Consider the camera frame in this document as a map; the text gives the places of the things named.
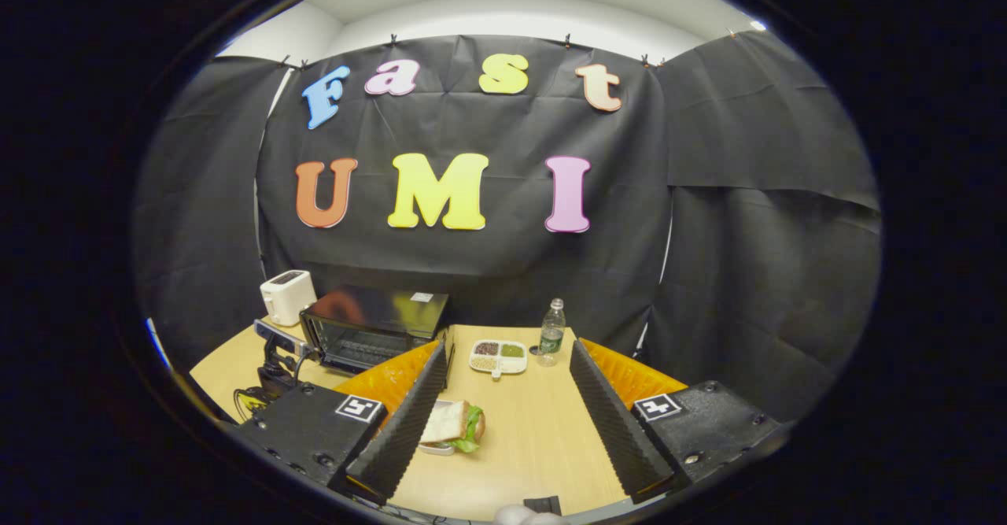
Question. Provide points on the white plastic tray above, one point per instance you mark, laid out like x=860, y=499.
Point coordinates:
x=435, y=449

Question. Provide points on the white divided bean plate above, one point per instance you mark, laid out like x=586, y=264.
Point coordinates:
x=503, y=367

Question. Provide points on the sandwich with lettuce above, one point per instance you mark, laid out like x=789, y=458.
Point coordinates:
x=448, y=423

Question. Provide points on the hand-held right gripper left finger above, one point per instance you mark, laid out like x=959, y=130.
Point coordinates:
x=409, y=430

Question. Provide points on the clear plastic water bottle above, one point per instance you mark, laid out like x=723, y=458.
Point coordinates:
x=552, y=336

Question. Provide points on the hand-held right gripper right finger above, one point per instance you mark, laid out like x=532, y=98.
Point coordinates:
x=614, y=430

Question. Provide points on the black backdrop cloth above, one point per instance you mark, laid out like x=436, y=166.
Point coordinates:
x=488, y=273

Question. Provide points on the white toaster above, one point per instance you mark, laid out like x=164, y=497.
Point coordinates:
x=287, y=298

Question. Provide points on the black electric oven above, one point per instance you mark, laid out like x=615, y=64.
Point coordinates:
x=370, y=308

